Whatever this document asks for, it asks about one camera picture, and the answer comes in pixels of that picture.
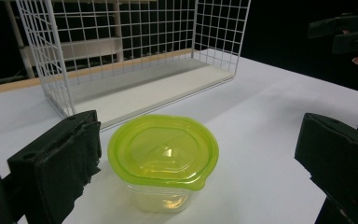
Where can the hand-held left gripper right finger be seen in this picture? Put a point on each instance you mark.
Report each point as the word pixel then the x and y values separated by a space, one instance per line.
pixel 338 155

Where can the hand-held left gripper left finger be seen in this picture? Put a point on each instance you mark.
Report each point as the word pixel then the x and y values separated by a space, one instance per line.
pixel 59 161

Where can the clear container with green lid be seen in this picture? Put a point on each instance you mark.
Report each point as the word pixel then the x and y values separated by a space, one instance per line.
pixel 163 155

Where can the white shelf unit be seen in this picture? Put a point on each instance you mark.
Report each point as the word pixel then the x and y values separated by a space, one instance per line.
pixel 71 46

